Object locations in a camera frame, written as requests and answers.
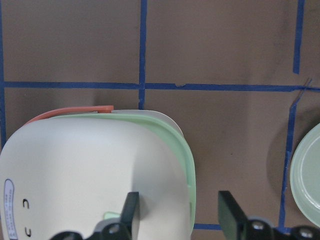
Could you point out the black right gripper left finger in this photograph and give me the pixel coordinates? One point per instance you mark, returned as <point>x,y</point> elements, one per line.
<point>130,215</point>

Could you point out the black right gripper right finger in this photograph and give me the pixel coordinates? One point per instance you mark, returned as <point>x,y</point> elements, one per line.
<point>231,217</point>

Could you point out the white rice cooker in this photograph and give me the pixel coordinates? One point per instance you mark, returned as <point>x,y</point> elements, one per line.
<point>71,170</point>

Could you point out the mint green plate left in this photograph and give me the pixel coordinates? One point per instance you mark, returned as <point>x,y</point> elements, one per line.
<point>305,176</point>

